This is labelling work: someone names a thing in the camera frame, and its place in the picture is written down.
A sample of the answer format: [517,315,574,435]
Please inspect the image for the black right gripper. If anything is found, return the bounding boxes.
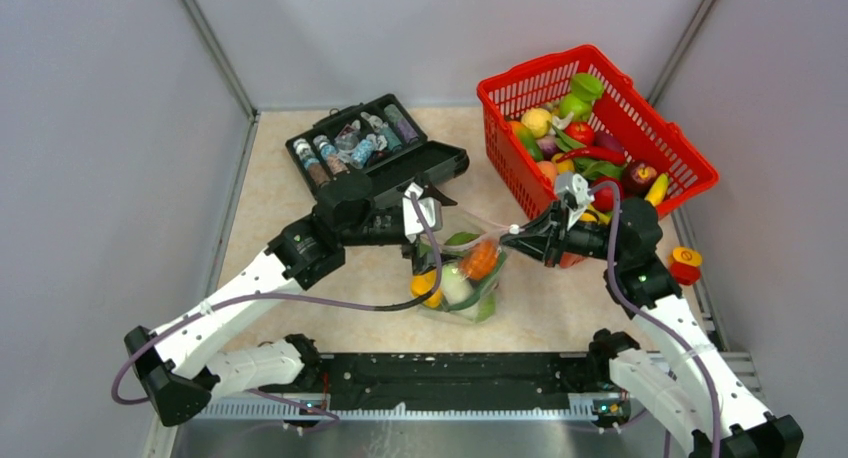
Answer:
[499,198,625,268]

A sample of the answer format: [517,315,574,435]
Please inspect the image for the orange pumpkin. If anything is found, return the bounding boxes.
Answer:
[459,240,499,281]

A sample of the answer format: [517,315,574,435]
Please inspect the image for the clear zip top bag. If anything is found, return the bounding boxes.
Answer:
[410,207,521,325]

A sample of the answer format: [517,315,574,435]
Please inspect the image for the white radish with leaves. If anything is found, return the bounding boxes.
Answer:
[421,232,507,323]

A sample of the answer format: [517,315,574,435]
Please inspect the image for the yellow bell pepper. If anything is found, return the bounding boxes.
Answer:
[409,269,444,309]

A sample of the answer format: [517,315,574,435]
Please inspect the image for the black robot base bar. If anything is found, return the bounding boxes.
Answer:
[258,352,654,413]

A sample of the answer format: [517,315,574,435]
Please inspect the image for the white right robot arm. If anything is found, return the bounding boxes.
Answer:
[402,173,804,457]

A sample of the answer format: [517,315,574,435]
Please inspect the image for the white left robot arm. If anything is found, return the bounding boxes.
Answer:
[110,172,442,427]

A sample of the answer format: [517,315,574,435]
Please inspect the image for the black poker chip case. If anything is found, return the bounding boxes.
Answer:
[285,94,469,226]

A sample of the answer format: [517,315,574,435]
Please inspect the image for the orange mango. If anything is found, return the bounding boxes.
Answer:
[508,120,544,162]

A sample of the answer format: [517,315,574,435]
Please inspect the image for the red chili pepper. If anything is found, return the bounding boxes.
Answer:
[560,146,627,166]

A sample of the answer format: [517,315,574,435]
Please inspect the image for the red tomato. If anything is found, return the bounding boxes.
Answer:
[565,122,595,146]

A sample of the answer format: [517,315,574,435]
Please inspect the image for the yellow lemon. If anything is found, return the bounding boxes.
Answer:
[520,108,553,139]

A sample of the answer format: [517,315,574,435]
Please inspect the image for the red apple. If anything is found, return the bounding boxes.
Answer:
[620,160,659,195]

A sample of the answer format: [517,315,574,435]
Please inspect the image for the yellow banana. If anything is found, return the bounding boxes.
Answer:
[644,173,670,207]

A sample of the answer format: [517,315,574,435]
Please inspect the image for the red plastic basket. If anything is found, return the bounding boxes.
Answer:
[477,44,719,218]

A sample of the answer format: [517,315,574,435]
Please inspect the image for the red yellow emergency button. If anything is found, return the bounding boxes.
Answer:
[668,246,703,286]

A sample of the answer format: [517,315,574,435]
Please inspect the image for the light green pepper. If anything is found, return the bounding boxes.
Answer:
[559,73,604,122]

